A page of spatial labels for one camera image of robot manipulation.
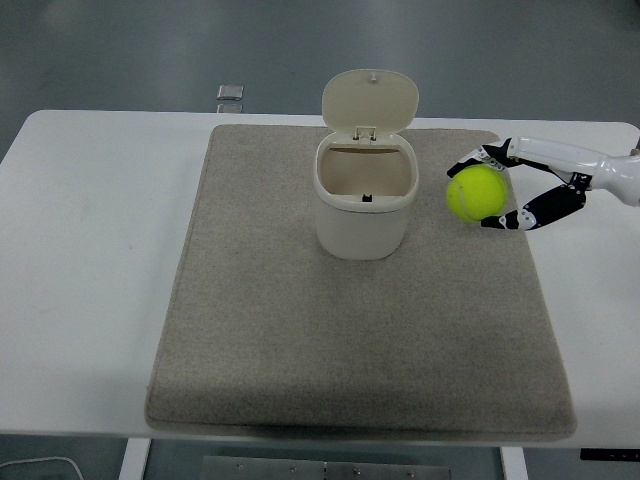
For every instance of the cream lidded plastic box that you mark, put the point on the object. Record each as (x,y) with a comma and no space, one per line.
(367,175)

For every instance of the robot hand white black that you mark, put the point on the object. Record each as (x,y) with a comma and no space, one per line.
(560,157)

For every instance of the beige fabric mat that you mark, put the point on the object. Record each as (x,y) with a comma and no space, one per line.
(360,310)

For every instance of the yellow-green tennis ball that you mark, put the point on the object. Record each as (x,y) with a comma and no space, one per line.
(476,193)

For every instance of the white table leg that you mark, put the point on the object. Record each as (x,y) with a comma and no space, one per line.
(134,459)
(513,462)

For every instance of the silver floor plate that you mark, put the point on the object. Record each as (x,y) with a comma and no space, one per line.
(230,91)

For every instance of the grey metal plate with screws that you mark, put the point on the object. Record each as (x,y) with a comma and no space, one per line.
(325,467)

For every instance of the black table control panel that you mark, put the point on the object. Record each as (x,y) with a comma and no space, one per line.
(610,454)

